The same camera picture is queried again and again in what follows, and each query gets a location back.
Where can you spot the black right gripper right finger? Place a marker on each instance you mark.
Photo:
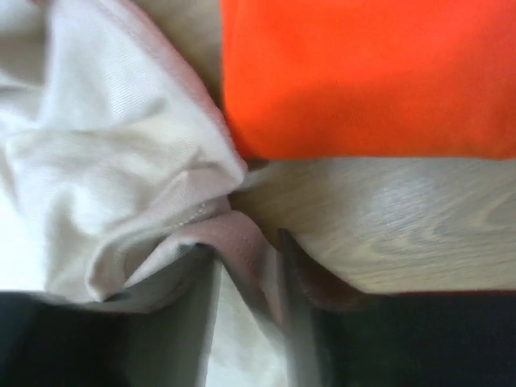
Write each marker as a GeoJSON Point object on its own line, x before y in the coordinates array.
{"type": "Point", "coordinates": [338, 335]}

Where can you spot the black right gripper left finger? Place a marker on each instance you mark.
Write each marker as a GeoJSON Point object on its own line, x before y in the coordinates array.
{"type": "Point", "coordinates": [50, 345]}

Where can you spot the beige t shirt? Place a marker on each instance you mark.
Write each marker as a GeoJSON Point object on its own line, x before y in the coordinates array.
{"type": "Point", "coordinates": [116, 168]}

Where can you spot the folded orange t shirt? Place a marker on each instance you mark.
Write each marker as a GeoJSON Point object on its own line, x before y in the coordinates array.
{"type": "Point", "coordinates": [310, 79]}

